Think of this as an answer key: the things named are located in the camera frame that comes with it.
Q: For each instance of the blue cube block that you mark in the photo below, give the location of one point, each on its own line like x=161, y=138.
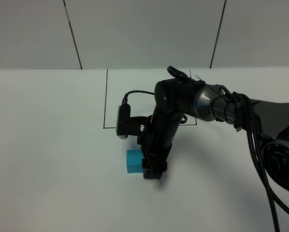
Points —
x=134, y=161

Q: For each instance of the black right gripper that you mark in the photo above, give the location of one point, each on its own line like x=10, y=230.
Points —
x=156, y=142

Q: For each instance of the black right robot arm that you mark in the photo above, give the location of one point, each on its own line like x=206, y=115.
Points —
x=266, y=124

